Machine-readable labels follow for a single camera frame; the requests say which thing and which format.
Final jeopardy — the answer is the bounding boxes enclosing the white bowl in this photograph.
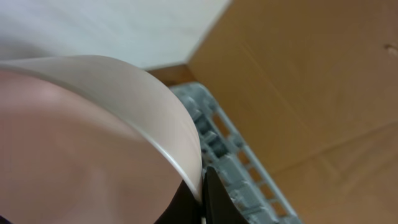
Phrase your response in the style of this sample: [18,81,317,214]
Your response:
[1,55,202,223]

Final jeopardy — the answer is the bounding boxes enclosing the grey dishwasher rack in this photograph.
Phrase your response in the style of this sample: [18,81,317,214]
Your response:
[171,82,301,224]

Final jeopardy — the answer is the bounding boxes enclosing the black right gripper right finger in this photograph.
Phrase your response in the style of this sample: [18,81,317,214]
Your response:
[202,166,249,224]

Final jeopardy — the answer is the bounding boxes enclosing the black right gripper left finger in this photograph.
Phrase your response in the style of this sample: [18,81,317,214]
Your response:
[155,181,201,224]

